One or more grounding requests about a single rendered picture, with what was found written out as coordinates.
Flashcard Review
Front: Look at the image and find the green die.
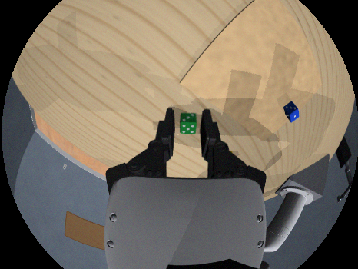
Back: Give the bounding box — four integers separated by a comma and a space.
180, 113, 197, 134

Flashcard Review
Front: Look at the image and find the blue die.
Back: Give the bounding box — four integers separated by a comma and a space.
283, 101, 299, 122

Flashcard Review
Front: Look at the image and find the tan mat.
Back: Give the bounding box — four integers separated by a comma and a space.
180, 0, 322, 141

